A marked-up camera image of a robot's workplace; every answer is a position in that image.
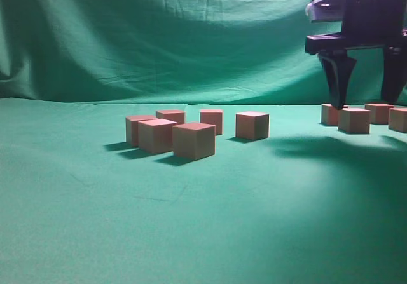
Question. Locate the right-column pink cube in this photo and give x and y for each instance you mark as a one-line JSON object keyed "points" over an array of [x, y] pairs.
{"points": [[397, 119], [379, 113]]}

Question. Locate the pink cube placed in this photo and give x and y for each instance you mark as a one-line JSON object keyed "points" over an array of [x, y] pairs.
{"points": [[213, 117], [176, 115], [252, 125]]}

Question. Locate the left-column pink cube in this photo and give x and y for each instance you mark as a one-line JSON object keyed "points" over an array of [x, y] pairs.
{"points": [[155, 136], [354, 120], [194, 140], [329, 115]]}

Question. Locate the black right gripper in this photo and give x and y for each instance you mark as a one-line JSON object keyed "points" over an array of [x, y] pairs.
{"points": [[365, 24]]}

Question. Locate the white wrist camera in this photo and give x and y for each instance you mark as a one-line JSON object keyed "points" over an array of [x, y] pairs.
{"points": [[325, 10]]}

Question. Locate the far right-column pink cube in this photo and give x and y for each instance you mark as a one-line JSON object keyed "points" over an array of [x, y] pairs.
{"points": [[379, 113]]}

